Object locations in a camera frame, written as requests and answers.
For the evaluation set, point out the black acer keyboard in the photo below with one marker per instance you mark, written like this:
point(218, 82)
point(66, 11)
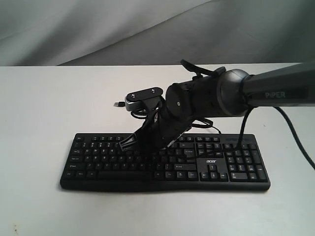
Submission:
point(197, 161)

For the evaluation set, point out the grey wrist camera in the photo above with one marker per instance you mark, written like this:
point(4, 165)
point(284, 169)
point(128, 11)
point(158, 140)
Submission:
point(145, 99)

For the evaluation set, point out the grey backdrop cloth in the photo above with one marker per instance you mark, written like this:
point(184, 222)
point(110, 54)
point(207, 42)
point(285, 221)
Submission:
point(155, 32)

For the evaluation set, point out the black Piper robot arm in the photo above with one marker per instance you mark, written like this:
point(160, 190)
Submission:
point(213, 94)

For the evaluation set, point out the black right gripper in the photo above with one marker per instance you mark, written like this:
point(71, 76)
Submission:
point(163, 125)

